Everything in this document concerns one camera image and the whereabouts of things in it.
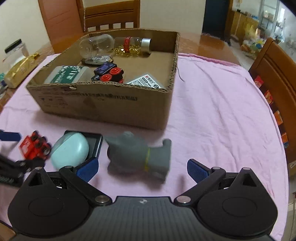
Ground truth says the red toy train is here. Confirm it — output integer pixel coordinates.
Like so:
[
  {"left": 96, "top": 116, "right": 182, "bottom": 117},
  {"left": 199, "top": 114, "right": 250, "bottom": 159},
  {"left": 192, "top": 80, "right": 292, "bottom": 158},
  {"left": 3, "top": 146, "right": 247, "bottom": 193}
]
[{"left": 20, "top": 131, "right": 52, "bottom": 161}]

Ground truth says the teal earbud case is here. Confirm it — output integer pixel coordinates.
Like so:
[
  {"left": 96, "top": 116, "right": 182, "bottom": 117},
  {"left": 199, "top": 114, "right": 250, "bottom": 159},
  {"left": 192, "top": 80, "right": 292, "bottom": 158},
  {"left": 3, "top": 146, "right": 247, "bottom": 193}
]
[{"left": 50, "top": 132, "right": 89, "bottom": 170}]

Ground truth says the black device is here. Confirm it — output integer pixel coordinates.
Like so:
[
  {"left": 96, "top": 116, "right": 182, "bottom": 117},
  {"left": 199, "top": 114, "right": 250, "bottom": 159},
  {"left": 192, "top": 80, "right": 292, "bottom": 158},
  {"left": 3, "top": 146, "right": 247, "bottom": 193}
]
[{"left": 64, "top": 130, "right": 103, "bottom": 162}]

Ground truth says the green medical swab box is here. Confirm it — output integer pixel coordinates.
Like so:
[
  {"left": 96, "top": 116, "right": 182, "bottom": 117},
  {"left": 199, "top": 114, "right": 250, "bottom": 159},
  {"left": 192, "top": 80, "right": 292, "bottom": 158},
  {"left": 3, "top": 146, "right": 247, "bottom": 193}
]
[{"left": 44, "top": 65, "right": 94, "bottom": 84}]

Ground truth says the pink card box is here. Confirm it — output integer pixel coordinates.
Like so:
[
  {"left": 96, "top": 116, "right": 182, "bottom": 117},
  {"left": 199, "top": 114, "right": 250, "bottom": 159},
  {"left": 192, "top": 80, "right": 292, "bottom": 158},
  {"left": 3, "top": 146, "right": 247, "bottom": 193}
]
[{"left": 126, "top": 74, "right": 165, "bottom": 89}]

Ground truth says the capsule bottle with silver cap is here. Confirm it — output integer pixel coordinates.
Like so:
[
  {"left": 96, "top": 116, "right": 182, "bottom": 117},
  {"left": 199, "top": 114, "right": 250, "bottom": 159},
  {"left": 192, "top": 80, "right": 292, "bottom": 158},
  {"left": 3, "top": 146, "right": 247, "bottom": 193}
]
[{"left": 113, "top": 36, "right": 151, "bottom": 57}]

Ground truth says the blue black toy train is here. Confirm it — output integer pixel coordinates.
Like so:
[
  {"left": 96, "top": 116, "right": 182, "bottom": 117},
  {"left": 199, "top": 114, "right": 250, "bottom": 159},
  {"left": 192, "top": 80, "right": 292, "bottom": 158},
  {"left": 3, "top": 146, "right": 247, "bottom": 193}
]
[{"left": 91, "top": 62, "right": 124, "bottom": 83}]

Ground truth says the gold tissue box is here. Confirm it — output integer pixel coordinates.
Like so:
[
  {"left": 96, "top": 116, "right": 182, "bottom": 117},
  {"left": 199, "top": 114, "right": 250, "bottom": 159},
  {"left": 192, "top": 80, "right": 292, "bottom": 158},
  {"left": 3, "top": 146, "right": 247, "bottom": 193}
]
[{"left": 4, "top": 52, "right": 40, "bottom": 89}]

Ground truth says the clear jar with black lid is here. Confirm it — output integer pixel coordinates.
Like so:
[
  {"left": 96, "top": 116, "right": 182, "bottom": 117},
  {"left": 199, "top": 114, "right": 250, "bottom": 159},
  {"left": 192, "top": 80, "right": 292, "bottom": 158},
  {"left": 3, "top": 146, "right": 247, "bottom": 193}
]
[{"left": 3, "top": 39, "right": 29, "bottom": 74}]

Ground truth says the pink tablecloth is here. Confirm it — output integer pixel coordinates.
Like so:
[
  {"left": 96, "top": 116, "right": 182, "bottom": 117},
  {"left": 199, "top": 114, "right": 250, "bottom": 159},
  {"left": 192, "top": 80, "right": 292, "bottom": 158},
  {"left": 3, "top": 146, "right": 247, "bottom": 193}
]
[{"left": 1, "top": 54, "right": 288, "bottom": 240}]

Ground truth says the clear glass dome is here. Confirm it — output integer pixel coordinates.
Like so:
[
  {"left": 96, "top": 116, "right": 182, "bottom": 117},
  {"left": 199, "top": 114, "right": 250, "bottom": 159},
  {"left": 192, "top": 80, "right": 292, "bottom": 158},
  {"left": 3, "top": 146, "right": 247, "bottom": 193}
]
[{"left": 79, "top": 34, "right": 114, "bottom": 59}]

